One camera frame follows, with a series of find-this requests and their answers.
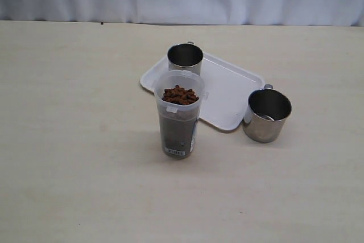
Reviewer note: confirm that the steel mug with pellets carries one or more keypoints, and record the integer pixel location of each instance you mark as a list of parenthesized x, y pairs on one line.
[(266, 113), (185, 56)]

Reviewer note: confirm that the clear plastic tall container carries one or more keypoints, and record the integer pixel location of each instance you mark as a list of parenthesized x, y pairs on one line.
[(179, 96)]

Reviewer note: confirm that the white plastic tray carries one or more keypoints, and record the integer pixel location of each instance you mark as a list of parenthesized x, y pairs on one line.
[(227, 88)]

